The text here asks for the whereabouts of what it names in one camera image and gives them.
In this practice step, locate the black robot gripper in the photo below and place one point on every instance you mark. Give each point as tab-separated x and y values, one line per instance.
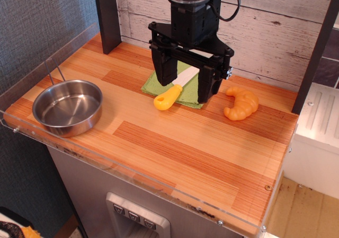
191	37

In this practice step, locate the stainless steel pot with handle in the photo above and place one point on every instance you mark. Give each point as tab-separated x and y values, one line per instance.
69	108

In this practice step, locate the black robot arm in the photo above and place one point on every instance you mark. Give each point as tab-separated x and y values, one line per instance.
191	37

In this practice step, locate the orange toy croissant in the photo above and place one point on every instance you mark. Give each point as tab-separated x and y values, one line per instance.
245	104

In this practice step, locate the clear acrylic table guard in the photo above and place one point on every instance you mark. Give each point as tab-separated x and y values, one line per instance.
207	175

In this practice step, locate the white cabinet at right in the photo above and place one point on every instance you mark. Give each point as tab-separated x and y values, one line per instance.
312	159

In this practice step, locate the silver dispenser button panel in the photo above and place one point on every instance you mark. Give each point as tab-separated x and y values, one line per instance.
132	220

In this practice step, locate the orange black object bottom left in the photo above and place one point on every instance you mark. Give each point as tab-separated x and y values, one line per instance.
14	230

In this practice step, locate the yellow handled toy knife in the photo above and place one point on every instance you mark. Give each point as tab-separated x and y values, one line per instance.
165	100

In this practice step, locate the dark left shelf post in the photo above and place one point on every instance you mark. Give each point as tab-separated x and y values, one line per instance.
107	12

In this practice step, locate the dark shelf post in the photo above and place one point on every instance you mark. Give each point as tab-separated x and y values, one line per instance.
107	12
317	53

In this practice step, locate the dark right shelf post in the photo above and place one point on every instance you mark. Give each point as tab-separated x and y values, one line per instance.
317	53

